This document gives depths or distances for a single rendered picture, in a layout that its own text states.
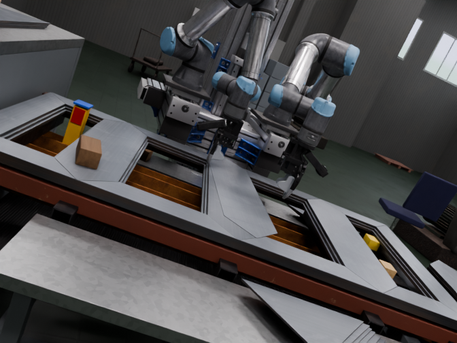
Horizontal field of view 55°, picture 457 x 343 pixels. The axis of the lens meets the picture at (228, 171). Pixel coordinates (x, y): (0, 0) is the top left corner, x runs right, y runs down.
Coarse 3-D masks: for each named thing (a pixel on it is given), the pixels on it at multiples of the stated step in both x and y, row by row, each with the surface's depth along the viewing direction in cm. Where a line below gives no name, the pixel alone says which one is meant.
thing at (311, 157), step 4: (308, 152) 148; (308, 156) 148; (312, 156) 148; (312, 160) 148; (316, 160) 149; (312, 164) 149; (316, 164) 149; (320, 164) 149; (316, 168) 149; (320, 168) 150; (324, 168) 151; (316, 172) 152; (320, 172) 150; (324, 172) 150; (324, 176) 151
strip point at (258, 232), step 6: (228, 216) 130; (234, 222) 128; (240, 222) 130; (246, 228) 127; (252, 228) 129; (258, 228) 131; (252, 234) 125; (258, 234) 127; (264, 234) 128; (270, 234) 130
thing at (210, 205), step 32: (32, 128) 137; (0, 160) 109; (192, 160) 176; (96, 192) 112; (192, 224) 116; (224, 224) 124; (320, 224) 161; (352, 224) 187; (256, 256) 119; (352, 288) 123; (416, 288) 147; (448, 320) 128
